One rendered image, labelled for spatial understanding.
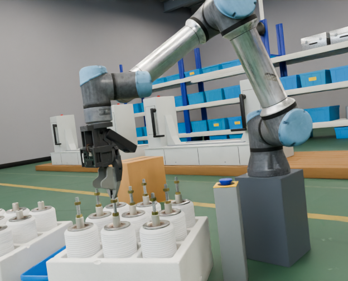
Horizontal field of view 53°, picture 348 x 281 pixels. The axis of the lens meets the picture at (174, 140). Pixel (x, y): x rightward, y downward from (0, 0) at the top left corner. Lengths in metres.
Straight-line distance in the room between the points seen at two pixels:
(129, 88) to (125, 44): 8.48
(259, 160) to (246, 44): 0.40
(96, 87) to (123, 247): 0.44
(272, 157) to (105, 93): 0.62
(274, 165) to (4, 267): 0.91
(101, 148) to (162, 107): 2.87
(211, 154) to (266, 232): 2.01
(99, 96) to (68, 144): 4.49
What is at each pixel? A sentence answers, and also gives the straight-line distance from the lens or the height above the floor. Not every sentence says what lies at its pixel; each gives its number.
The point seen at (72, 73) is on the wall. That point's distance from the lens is 8.31.
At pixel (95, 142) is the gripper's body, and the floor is 0.50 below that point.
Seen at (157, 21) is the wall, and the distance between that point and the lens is 10.48.
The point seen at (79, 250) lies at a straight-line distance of 1.06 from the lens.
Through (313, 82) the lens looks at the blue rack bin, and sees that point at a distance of 5.56.
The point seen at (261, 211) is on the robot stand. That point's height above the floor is 0.18.
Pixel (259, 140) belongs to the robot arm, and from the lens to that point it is 1.24.
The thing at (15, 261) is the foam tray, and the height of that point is 0.15.
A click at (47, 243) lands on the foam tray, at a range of 1.36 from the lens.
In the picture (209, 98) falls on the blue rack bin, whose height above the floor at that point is 0.85.
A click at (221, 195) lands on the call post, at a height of 0.29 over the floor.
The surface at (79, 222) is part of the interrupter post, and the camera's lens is 1.07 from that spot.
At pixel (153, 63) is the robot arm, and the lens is 1.12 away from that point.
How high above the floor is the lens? 0.53
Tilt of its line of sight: 3 degrees down
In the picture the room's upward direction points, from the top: 7 degrees counter-clockwise
